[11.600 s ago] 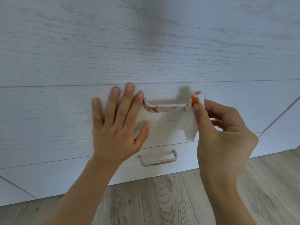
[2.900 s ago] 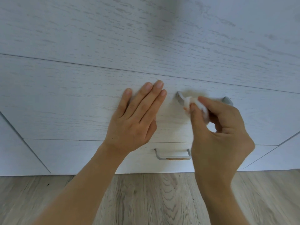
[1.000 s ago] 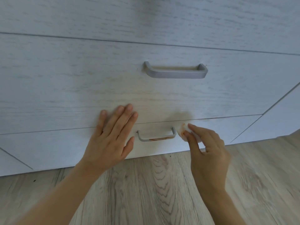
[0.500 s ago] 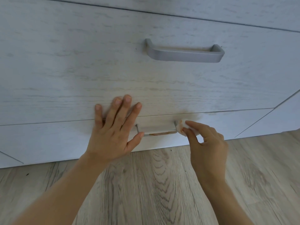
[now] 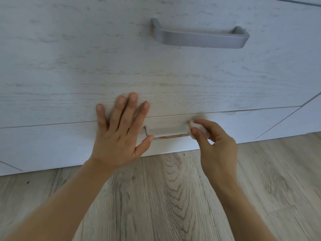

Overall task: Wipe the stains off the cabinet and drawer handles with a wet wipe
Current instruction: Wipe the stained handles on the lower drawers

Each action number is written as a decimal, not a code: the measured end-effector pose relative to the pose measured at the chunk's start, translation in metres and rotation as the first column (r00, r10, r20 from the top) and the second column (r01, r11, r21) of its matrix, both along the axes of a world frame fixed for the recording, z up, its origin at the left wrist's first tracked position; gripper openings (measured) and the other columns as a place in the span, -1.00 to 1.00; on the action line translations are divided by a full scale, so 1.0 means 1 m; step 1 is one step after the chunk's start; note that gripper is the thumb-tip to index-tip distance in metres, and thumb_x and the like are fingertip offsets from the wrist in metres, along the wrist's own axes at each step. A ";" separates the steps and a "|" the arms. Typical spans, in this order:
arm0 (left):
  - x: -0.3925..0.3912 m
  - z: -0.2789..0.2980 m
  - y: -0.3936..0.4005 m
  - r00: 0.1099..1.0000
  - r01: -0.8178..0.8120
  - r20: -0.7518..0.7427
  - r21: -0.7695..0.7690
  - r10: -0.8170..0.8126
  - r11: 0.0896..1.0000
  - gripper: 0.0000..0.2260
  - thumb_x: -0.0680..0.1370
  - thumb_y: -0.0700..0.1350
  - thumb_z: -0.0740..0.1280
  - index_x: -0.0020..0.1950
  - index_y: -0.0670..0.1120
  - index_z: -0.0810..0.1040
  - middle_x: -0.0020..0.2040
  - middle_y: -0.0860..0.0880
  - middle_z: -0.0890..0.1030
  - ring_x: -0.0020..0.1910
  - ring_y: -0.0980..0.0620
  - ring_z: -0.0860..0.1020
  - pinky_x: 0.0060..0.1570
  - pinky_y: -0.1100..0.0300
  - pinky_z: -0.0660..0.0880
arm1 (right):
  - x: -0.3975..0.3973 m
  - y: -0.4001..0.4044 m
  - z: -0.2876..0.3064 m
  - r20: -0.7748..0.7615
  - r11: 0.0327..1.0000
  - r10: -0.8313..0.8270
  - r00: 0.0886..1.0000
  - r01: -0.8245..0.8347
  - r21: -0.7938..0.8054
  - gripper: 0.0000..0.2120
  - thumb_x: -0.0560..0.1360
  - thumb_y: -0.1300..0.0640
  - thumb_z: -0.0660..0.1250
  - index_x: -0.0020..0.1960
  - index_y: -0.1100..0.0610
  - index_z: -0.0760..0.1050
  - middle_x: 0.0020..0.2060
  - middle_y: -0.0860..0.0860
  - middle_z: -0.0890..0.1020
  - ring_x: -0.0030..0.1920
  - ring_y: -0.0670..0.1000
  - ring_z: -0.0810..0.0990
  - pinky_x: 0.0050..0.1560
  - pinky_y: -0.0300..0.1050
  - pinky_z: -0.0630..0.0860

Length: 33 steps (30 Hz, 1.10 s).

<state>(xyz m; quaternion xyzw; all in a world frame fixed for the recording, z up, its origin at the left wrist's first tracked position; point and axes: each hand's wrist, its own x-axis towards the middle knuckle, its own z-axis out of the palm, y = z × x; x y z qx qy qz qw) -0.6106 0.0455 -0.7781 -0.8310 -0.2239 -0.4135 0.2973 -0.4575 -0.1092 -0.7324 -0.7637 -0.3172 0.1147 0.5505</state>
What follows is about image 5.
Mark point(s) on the person's left hand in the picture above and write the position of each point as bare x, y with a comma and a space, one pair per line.
118, 145

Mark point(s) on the person's right hand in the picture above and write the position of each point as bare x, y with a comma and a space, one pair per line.
223, 158

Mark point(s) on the white wipe pad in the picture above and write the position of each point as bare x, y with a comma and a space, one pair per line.
202, 130

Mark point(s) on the white cabinet door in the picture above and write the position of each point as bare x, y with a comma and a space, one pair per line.
7, 169
296, 122

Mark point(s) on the white wooden cabinet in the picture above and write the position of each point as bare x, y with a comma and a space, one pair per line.
75, 60

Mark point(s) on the person's right forearm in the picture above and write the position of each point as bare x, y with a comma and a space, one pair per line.
243, 213

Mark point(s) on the person's left forearm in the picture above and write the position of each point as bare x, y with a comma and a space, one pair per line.
62, 203

